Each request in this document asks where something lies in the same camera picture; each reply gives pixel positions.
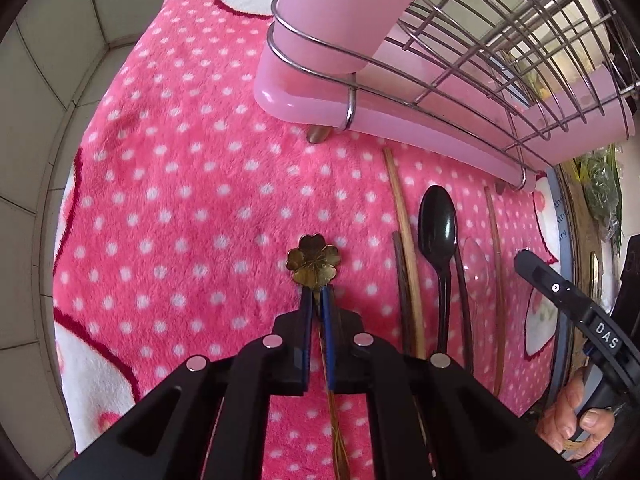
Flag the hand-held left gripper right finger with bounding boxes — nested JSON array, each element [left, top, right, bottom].
[[321, 285, 576, 480]]

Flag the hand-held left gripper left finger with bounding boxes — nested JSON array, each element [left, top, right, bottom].
[[57, 285, 317, 480]]

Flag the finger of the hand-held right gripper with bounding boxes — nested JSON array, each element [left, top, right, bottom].
[[515, 249, 595, 322]]

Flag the light wooden chopstick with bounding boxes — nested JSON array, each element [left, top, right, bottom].
[[382, 149, 427, 361], [484, 186, 505, 397]]

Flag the clear plastic spoon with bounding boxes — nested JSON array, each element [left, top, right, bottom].
[[461, 236, 496, 306]]

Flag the dark wooden chopstick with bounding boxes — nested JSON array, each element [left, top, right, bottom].
[[452, 247, 475, 375], [391, 231, 418, 353]]

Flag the gold flower-shaped spoon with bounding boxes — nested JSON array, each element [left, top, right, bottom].
[[286, 234, 351, 480]]

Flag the black plastic spoon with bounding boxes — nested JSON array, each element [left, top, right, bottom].
[[417, 185, 458, 356]]

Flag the pink plastic utensil cup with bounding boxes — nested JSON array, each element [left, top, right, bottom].
[[274, 0, 446, 75], [525, 67, 640, 168]]

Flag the metal wire utensil rack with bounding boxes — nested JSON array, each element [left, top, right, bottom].
[[266, 0, 640, 196]]

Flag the person's right forearm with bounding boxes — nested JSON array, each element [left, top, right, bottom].
[[575, 452, 640, 480]]

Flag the person's right hand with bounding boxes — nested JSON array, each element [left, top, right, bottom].
[[537, 370, 618, 461]]

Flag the bag of green vegetables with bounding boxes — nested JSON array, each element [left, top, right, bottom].
[[574, 144, 623, 246]]

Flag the pink polka-dot blanket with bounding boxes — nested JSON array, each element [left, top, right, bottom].
[[52, 0, 563, 480]]

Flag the pink plastic drip tray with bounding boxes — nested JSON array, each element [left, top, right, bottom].
[[252, 25, 538, 194]]

